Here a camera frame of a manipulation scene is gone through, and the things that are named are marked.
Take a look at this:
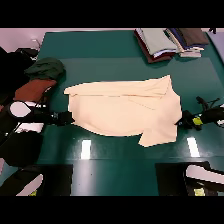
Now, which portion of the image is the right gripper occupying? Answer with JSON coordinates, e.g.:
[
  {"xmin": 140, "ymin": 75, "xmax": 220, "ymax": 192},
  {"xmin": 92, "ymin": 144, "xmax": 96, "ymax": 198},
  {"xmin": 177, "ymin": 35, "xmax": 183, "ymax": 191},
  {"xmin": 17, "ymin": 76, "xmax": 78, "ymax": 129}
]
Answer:
[{"xmin": 175, "ymin": 109, "xmax": 203, "ymax": 131}]

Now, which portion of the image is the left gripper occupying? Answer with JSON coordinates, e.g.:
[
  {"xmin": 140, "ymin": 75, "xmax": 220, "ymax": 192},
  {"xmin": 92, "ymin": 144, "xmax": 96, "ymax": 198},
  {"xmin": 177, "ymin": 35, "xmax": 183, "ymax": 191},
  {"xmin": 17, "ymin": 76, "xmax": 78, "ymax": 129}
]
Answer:
[{"xmin": 53, "ymin": 110, "xmax": 75, "ymax": 128}]

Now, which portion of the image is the cream T-shirt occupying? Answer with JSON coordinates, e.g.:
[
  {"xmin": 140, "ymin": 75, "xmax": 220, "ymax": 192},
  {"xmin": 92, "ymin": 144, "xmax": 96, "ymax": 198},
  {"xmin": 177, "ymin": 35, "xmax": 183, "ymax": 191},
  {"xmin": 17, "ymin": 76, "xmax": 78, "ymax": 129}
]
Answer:
[{"xmin": 63, "ymin": 74, "xmax": 183, "ymax": 148}]

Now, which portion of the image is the rust brown garment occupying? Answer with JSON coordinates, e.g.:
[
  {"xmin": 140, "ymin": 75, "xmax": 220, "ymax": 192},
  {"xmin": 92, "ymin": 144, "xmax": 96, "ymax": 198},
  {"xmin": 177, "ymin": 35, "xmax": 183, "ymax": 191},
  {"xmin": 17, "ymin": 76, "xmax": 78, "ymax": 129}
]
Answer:
[{"xmin": 13, "ymin": 78, "xmax": 58, "ymax": 104}]

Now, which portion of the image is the dark green garment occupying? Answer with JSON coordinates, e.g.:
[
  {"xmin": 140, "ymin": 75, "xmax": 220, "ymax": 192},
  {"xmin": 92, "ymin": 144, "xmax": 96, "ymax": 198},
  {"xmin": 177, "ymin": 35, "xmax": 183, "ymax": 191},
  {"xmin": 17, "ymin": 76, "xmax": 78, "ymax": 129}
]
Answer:
[{"xmin": 24, "ymin": 57, "xmax": 66, "ymax": 81}]

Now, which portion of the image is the black garment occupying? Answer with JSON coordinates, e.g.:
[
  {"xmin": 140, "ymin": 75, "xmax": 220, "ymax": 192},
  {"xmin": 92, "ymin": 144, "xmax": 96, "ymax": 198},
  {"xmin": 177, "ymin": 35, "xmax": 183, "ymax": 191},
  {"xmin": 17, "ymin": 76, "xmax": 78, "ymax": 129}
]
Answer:
[
  {"xmin": 0, "ymin": 46, "xmax": 38, "ymax": 104},
  {"xmin": 0, "ymin": 131, "xmax": 44, "ymax": 168}
]

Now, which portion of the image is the dark red folded garment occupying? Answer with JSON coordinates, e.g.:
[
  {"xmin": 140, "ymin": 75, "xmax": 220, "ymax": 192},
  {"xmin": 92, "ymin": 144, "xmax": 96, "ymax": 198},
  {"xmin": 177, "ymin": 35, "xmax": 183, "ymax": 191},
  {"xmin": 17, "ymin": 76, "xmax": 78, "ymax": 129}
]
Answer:
[{"xmin": 134, "ymin": 29, "xmax": 176, "ymax": 64}]

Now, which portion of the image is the navy folded garment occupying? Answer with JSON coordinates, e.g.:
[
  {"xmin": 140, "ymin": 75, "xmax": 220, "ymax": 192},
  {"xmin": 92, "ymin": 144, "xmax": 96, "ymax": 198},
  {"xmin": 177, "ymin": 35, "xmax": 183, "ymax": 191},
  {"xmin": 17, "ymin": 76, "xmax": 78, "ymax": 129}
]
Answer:
[{"xmin": 169, "ymin": 28, "xmax": 194, "ymax": 52}]

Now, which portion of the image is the dark grey folded garment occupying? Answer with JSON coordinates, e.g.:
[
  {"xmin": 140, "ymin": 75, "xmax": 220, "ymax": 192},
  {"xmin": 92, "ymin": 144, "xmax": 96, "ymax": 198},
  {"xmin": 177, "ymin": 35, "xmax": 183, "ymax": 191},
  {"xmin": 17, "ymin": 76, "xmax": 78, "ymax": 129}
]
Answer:
[{"xmin": 178, "ymin": 28, "xmax": 210, "ymax": 48}]

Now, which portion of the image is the grey-green folded garment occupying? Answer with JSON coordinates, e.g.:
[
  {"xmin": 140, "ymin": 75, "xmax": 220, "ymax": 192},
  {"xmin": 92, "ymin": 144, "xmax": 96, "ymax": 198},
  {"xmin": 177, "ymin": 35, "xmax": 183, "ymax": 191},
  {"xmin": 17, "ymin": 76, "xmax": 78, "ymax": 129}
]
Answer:
[{"xmin": 139, "ymin": 28, "xmax": 178, "ymax": 56}]

